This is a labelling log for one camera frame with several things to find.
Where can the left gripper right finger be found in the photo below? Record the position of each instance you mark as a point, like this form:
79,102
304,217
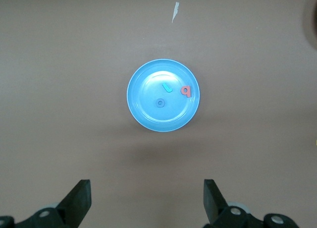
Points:
211,200

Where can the blue plate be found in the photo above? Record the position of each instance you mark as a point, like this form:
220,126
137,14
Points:
148,119

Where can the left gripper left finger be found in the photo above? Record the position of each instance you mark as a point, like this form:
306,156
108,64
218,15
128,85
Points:
79,200

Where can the teal foam letter r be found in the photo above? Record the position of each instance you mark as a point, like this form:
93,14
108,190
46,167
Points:
167,88

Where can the coral foam letter a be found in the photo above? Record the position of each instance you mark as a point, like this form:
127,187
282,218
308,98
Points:
187,92

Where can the blue foam letter o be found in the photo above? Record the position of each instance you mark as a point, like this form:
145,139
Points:
157,102

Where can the white paper scrap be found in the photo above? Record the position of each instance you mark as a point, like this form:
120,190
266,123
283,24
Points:
175,12

